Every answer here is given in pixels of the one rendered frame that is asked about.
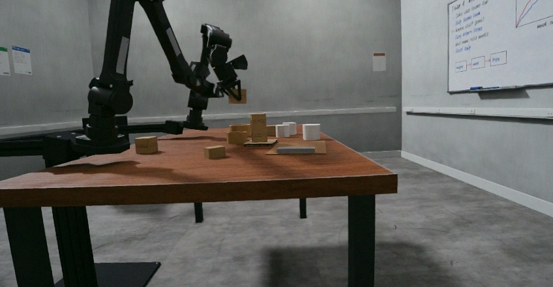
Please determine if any small wooden pallet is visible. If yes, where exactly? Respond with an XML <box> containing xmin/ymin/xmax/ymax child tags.
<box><xmin>243</xmin><ymin>139</ymin><xmax>278</xmax><ymax>147</ymax></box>

